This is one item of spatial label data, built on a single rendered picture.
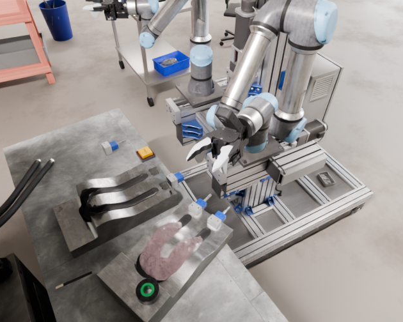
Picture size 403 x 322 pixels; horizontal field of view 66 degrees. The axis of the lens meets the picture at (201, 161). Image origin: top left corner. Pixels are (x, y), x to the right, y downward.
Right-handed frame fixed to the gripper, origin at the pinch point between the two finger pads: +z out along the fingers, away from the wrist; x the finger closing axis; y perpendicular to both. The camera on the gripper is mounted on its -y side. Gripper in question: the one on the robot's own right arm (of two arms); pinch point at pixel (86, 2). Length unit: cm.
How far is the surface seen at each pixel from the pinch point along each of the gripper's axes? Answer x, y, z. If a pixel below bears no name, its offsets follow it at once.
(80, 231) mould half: -99, 47, -3
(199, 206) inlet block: -89, 46, -53
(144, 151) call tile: -49, 56, -25
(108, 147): -47, 55, -5
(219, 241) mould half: -105, 46, -61
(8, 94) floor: 124, 164, 159
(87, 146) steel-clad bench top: -41, 61, 9
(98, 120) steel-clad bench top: -18, 64, 8
